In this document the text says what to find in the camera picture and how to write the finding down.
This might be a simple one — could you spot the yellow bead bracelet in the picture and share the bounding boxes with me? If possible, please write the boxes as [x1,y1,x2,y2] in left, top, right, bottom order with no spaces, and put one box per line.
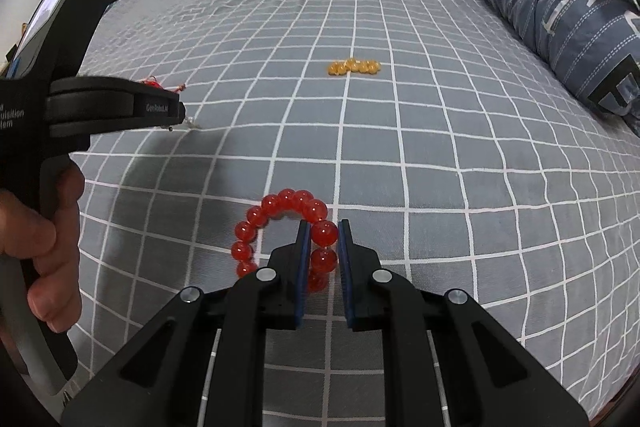
[327,58,382,76]

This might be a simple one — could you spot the red bead bracelet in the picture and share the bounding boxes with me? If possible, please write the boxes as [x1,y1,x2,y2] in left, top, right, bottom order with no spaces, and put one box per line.
[231,188,341,293]

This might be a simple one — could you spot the grey checked bed sheet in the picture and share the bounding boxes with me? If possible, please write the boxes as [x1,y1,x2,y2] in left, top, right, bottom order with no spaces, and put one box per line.
[65,0,640,427]

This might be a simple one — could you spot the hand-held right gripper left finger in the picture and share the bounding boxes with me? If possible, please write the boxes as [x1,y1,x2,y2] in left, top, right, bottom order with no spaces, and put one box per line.
[60,221,308,427]

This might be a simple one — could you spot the red cord bracelet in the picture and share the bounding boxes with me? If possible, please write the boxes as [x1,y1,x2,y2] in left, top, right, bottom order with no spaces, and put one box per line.
[139,77,188,94]

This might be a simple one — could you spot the grey blue folded quilt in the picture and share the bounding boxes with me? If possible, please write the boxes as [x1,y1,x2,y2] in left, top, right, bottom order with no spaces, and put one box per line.
[431,0,640,138]

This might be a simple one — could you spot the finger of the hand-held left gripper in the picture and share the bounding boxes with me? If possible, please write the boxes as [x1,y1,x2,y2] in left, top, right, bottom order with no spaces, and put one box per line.
[46,76,187,134]

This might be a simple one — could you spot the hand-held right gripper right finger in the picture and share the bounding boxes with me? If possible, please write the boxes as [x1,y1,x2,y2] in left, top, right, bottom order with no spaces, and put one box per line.
[337,219,591,427]

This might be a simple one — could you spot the person's left hand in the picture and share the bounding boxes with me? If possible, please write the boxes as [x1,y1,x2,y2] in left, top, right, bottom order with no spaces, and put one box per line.
[0,167,86,333]

